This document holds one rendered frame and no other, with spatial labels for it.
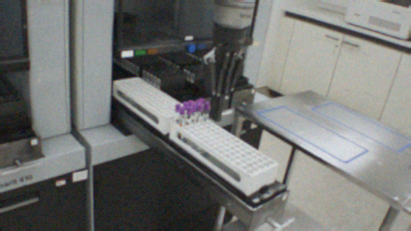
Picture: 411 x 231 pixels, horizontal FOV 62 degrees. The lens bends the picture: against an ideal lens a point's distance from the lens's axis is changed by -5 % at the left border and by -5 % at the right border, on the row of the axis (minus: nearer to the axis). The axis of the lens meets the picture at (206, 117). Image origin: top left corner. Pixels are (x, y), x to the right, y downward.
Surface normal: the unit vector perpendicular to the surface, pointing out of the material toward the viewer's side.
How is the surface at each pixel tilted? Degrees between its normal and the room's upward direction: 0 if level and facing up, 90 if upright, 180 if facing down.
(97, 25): 90
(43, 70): 90
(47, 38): 90
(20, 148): 90
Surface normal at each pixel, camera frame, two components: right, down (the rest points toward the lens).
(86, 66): 0.66, 0.40
